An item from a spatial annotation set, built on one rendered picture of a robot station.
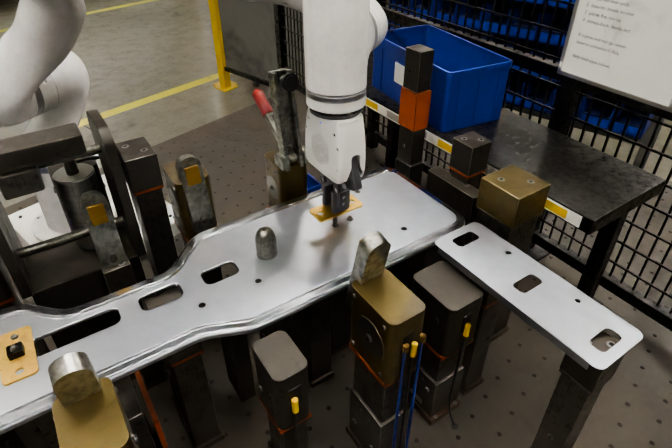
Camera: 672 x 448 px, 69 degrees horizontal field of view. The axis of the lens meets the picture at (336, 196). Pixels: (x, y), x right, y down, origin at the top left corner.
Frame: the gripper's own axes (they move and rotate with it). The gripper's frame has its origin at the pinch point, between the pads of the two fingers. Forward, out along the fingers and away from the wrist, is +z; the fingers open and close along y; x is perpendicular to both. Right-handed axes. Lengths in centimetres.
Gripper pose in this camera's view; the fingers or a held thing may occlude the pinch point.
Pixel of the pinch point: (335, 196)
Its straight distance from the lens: 78.1
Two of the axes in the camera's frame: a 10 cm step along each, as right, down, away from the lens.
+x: 8.3, -3.1, 4.6
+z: 0.0, 8.3, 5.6
